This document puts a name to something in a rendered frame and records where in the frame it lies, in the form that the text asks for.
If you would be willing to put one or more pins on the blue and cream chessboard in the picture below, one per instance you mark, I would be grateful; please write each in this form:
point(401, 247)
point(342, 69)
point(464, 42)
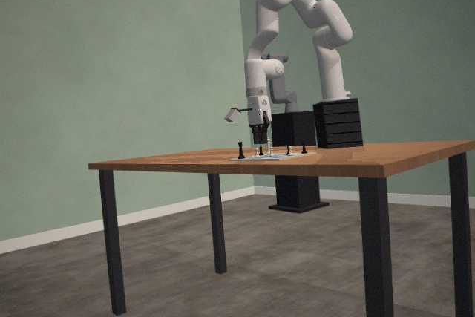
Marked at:
point(277, 156)

